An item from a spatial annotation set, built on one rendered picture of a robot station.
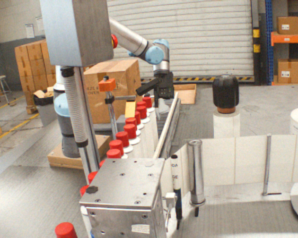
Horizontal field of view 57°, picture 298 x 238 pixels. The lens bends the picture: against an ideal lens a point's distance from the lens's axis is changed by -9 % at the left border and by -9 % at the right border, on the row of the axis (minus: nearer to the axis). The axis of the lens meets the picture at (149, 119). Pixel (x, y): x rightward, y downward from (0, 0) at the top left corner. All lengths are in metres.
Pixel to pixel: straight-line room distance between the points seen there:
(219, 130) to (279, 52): 4.39
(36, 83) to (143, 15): 2.20
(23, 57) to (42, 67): 0.39
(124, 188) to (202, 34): 4.81
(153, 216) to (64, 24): 0.48
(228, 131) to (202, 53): 4.36
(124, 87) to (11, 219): 0.82
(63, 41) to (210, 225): 0.58
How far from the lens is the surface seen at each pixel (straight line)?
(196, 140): 0.76
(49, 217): 0.98
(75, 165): 1.21
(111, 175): 0.49
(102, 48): 0.71
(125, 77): 1.45
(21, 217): 1.02
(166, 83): 1.31
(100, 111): 1.54
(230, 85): 0.88
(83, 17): 0.69
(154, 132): 1.10
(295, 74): 4.63
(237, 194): 0.87
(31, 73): 4.92
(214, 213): 0.81
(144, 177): 0.48
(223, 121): 0.91
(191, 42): 5.26
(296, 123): 0.99
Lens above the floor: 1.39
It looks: 21 degrees down
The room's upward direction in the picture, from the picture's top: 7 degrees counter-clockwise
